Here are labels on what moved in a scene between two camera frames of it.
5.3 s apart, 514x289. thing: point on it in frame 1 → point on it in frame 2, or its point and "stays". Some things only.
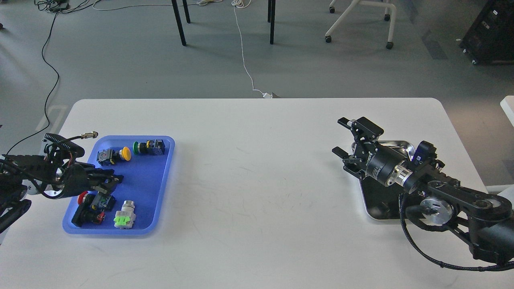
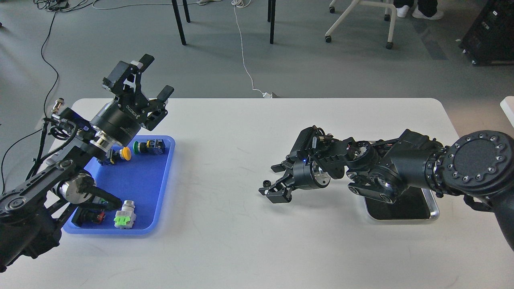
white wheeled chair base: x=350 y=9 stays
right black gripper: x=379 y=161 → x=306 y=174
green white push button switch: x=124 y=218 stays
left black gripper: x=77 y=178 → x=122 y=119
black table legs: x=270 y=19 stays
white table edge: x=507 y=104 stays
